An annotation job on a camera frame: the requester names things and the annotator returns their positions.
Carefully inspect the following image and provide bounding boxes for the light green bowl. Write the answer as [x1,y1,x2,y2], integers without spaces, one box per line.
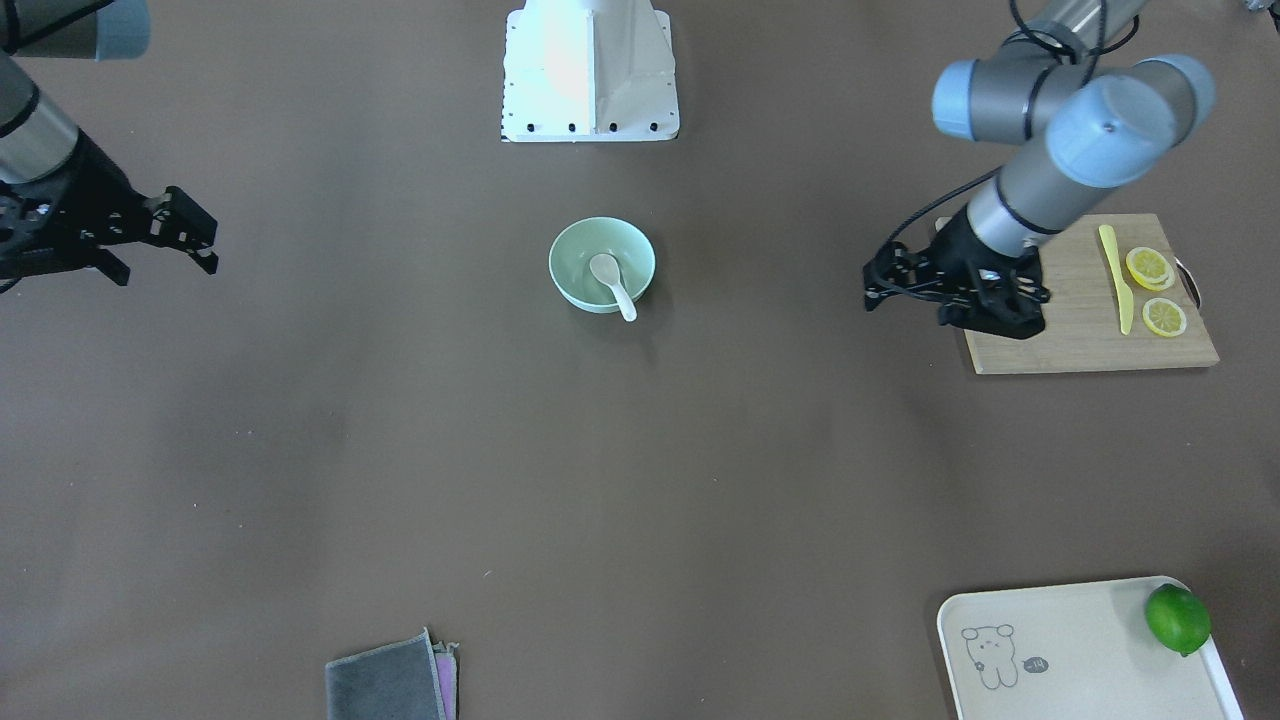
[548,217,657,314]

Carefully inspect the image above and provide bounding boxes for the lemon slice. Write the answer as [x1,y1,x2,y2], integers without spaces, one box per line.
[1140,297,1189,338]
[1125,246,1175,292]

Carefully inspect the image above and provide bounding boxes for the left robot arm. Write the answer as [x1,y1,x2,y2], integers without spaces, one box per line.
[861,1,1219,340]

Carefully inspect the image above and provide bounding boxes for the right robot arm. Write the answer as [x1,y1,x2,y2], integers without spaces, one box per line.
[1,1,219,290]

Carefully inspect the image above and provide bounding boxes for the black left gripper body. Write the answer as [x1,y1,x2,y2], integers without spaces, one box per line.
[925,211,1051,340]

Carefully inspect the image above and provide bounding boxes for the lower lemon slice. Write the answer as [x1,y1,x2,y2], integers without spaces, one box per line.
[1140,297,1189,338]

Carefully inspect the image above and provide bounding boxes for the cream rabbit tray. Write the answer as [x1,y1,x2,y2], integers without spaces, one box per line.
[936,577,1243,719]

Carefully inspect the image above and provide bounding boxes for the green lime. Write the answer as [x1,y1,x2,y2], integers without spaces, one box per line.
[1144,583,1212,657]

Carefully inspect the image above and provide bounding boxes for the white plastic spoon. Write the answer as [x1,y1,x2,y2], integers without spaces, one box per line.
[589,252,637,322]

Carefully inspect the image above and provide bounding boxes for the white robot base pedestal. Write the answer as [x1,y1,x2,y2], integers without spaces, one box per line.
[500,1,681,143]

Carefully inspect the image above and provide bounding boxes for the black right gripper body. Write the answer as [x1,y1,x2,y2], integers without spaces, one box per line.
[1,131,150,288]

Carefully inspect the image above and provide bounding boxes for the bamboo cutting board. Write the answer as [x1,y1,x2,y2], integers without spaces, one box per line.
[964,213,1220,375]

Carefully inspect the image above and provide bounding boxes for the grey folded cloth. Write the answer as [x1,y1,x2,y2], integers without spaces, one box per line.
[325,628,460,719]

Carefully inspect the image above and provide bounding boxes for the yellow plastic knife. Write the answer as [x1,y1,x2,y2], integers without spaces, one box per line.
[1098,224,1134,336]

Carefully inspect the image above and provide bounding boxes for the upper lemon slice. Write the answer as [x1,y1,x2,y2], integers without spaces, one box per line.
[1125,246,1175,292]

